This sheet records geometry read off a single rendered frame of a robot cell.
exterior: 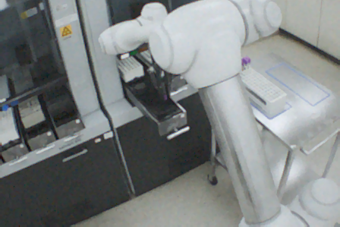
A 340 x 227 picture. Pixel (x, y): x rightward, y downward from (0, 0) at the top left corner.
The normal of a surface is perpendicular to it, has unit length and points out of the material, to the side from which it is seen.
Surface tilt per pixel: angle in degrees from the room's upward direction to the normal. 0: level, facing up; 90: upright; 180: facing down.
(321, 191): 7
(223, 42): 62
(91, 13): 90
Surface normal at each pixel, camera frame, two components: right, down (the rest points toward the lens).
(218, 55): 0.33, 0.10
